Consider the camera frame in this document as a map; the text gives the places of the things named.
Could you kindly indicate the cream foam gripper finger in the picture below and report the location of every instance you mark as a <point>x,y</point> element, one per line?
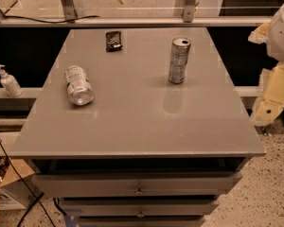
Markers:
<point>260,34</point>
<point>270,100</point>

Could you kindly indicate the slim redbull can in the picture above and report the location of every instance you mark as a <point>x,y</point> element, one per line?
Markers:
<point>179,52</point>

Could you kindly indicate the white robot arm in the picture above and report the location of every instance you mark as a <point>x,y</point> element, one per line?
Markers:
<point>275,41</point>

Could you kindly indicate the silver green soda can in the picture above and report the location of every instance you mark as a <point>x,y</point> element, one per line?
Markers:
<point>79,89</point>

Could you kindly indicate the top grey drawer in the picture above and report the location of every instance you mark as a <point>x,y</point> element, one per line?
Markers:
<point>137,185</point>

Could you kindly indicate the grey drawer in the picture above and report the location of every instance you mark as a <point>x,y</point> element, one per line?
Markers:
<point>137,185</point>
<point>141,222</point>
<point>139,207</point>

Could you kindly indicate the grey drawer cabinet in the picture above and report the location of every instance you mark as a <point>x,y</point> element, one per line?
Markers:
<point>139,122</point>

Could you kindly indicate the black snack packet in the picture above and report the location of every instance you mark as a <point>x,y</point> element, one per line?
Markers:
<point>113,41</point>

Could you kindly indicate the middle grey drawer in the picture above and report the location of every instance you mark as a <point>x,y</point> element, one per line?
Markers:
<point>139,207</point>

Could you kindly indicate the bottom grey drawer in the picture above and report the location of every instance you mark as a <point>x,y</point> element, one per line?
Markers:
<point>141,222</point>

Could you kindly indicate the white pump dispenser bottle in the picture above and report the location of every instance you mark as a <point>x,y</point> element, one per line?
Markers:
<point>9,83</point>

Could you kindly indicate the cardboard box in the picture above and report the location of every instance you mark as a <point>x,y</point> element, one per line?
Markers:
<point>14,195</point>

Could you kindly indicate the right metal bracket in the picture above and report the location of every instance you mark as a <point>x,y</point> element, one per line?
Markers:
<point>189,10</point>

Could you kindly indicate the metal bracket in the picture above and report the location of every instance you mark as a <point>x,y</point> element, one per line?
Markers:
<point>68,10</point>
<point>189,10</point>

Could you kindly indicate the left metal bracket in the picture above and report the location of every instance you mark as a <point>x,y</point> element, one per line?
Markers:
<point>68,10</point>

